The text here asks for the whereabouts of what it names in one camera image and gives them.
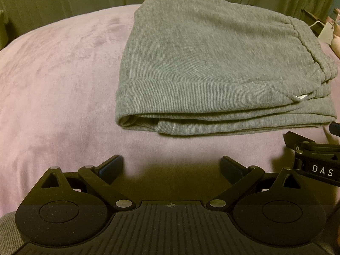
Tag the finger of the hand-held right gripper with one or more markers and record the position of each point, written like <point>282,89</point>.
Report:
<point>335,128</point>
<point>313,148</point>

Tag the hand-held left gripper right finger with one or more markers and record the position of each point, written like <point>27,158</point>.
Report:
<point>231,168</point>

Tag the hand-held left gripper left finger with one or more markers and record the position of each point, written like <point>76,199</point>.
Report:
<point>111,168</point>

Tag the grey pants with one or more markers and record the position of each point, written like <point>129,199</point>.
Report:
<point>212,58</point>

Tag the pink plush toy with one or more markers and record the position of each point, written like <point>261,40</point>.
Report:
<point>335,34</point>

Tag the pink blanket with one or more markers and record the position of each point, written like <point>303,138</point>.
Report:
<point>53,85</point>

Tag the person's grey clothing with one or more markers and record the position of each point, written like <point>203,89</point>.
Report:
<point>9,228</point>

